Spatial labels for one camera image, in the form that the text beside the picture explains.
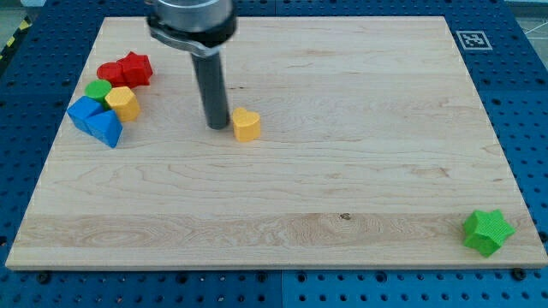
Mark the red star block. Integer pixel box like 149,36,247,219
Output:
116,51,153,88

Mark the white fiducial marker tag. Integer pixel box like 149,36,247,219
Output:
456,30,492,50

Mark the wooden board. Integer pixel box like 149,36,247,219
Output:
6,16,547,270

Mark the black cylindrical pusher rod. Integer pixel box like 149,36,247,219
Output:
191,53,230,130

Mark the green cylinder block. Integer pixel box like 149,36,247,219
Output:
84,79,112,104

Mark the blue cube block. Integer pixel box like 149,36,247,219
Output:
67,96,104,134

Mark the green star block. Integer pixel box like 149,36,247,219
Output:
462,210,515,258

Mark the yellow hexagon block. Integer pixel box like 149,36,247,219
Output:
105,86,140,122

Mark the red cylinder block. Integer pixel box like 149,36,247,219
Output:
96,62,126,87

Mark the yellow heart block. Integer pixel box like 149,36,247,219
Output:
232,107,261,142

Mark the blue triangle block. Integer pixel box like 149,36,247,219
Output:
86,110,122,148

